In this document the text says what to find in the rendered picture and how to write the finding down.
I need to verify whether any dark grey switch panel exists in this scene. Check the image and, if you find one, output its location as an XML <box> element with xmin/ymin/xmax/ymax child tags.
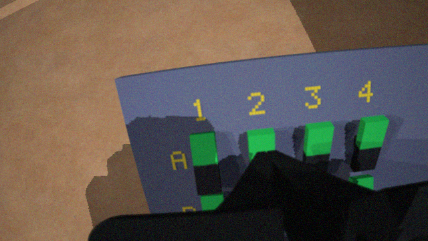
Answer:
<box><xmin>115</xmin><ymin>43</ymin><xmax>428</xmax><ymax>214</ymax></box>

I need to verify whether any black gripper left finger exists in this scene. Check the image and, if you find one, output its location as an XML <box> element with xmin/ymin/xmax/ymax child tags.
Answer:
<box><xmin>88</xmin><ymin>151</ymin><xmax>284</xmax><ymax>241</ymax></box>

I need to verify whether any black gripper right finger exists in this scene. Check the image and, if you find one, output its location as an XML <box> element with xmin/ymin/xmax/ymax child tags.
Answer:
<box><xmin>267</xmin><ymin>150</ymin><xmax>428</xmax><ymax>241</ymax></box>

